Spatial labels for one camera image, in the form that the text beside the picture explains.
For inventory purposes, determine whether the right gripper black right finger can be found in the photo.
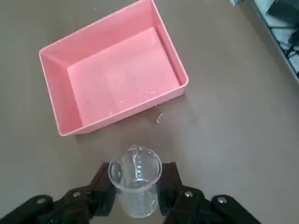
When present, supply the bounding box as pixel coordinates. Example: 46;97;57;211
158;162;260;224

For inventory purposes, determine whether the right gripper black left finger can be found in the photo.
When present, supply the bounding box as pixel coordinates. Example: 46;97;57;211
0;162;117;224

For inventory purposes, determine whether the small glass beaker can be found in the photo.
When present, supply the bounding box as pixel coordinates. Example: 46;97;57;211
108;144;163;219

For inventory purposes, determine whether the pink plastic container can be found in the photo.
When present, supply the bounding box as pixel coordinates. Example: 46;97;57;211
38;0;190;137

